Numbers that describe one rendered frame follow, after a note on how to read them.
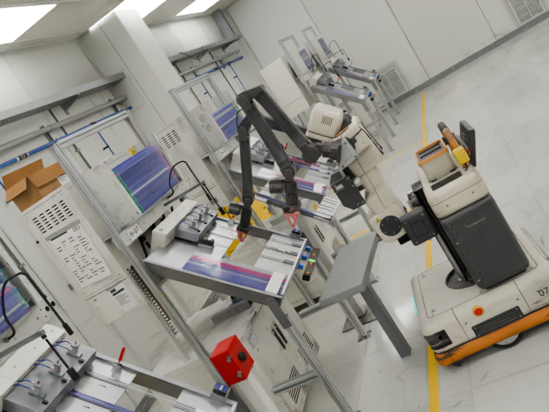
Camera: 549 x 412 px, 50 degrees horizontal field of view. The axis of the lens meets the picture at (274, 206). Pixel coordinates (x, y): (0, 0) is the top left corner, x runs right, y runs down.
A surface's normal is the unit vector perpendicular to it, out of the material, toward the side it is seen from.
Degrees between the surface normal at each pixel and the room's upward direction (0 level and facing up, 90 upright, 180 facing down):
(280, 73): 90
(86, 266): 93
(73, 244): 88
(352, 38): 90
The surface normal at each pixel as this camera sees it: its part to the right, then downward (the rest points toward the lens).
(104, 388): 0.22, -0.89
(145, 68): -0.22, 0.35
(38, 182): 0.72, -0.59
